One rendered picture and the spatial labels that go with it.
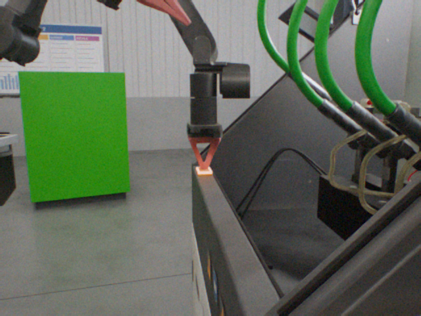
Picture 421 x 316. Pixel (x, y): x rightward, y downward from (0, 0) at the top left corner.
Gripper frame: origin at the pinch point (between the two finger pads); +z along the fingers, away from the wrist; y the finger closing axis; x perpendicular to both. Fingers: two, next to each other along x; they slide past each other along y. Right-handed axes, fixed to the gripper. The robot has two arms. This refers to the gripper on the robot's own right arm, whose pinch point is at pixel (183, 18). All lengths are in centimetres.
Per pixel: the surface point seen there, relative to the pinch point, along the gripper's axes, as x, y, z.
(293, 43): 6.6, 7.3, 11.0
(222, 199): 14.8, -17.1, 20.1
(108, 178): 297, -172, -37
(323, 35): -1.0, 9.1, 12.9
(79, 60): 570, -187, -250
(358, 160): 18.0, 3.1, 31.6
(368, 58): -8.6, 8.9, 16.9
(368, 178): 20.5, 2.1, 36.0
